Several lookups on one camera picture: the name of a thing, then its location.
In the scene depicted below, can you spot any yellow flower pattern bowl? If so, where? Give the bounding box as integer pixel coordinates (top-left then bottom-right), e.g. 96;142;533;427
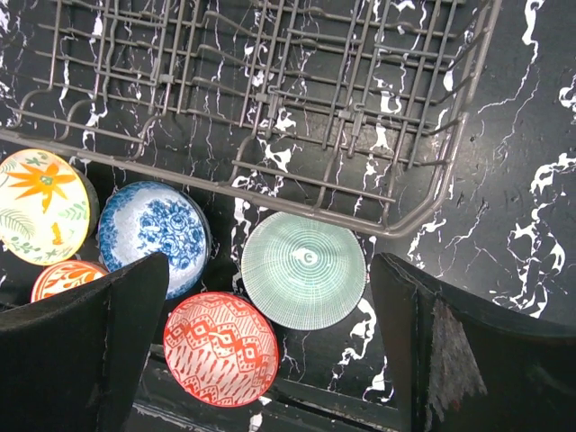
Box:
1;148;100;266

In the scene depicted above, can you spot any orange leaf pattern bowl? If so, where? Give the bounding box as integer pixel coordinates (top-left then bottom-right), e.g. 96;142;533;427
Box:
31;260;108;302

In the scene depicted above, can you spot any grey wire dish rack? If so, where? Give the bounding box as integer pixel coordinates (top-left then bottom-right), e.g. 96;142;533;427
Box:
1;1;501;239

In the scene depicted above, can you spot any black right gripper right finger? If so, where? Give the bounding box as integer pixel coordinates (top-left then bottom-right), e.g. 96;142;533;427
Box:
370;253;575;431

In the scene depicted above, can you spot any red diamond pattern bowl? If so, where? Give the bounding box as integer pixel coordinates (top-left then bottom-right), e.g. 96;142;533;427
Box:
163;292;280;408

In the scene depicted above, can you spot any blue rose pattern bowl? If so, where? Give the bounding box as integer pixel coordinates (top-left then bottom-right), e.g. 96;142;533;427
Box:
98;181;212;300

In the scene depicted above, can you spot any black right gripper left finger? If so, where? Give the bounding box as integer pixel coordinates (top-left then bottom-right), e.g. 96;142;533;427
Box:
1;253;169;431

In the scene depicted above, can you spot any green line pattern bowl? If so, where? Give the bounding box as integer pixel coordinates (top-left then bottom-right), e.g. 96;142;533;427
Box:
240;212;366;331

